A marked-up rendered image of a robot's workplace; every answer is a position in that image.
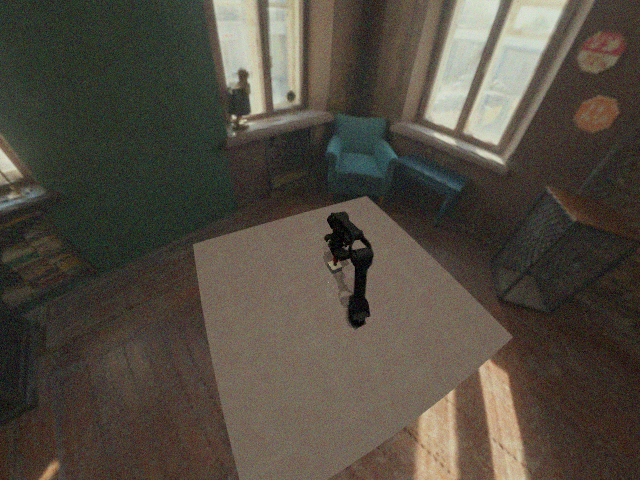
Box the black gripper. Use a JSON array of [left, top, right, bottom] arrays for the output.
[[324, 233, 350, 261]]

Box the beige square block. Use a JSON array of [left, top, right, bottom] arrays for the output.
[[327, 261, 343, 275]]

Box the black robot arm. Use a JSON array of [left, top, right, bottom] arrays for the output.
[[327, 211, 374, 330]]

